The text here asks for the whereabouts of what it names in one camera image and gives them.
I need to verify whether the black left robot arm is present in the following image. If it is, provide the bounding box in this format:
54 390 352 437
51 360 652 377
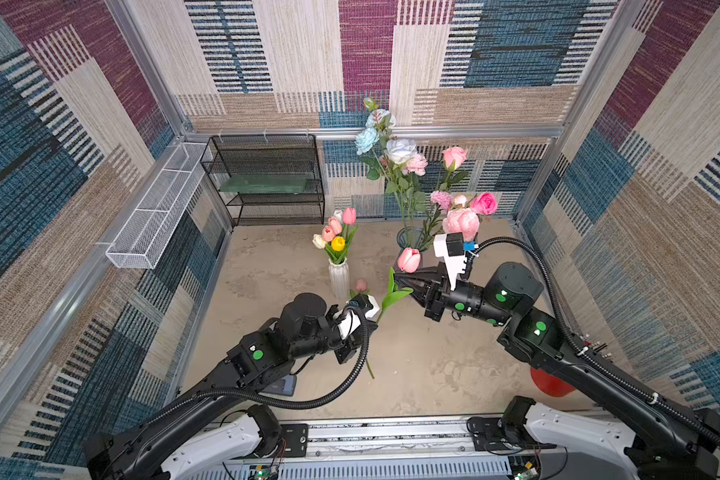
84 293 380 479

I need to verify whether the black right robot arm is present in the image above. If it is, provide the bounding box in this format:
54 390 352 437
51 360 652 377
392 262 720 479

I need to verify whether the purple glass vase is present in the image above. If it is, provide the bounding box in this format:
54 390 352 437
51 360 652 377
396 227 428 252

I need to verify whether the white ribbed vase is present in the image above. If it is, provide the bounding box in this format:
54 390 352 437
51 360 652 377
329 260 350 300

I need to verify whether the rose bouquet with leaves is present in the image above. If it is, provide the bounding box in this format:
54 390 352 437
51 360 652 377
354 97 498 249

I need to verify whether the blue grey small device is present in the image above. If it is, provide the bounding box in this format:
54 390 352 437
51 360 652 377
261 374 297 397

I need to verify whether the yellow tulip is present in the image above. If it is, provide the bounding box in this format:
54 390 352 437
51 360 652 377
331 235 346 252

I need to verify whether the red pencil cup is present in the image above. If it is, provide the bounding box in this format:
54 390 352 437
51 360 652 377
530 367 576 398

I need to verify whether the green pad on shelf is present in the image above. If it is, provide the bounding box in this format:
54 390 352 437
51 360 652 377
219 174 310 194

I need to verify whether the black mesh shelf rack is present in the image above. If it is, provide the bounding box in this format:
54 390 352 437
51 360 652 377
200 134 325 226

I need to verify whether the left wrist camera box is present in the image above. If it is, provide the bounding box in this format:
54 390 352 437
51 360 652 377
334 293 382 340

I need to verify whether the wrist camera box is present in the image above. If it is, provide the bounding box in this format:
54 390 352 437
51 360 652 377
334 293 382 340
433 232 478 290

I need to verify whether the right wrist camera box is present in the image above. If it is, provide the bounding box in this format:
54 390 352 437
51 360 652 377
433 232 478 290

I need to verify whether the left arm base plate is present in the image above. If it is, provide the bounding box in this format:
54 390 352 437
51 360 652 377
272 423 309 458

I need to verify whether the aluminium front rail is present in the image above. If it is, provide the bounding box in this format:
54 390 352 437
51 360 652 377
217 415 629 479

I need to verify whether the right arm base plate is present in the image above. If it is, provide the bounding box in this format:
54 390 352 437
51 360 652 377
466 396 557 454

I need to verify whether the white mesh wall basket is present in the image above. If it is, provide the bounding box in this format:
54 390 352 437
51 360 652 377
106 143 207 269

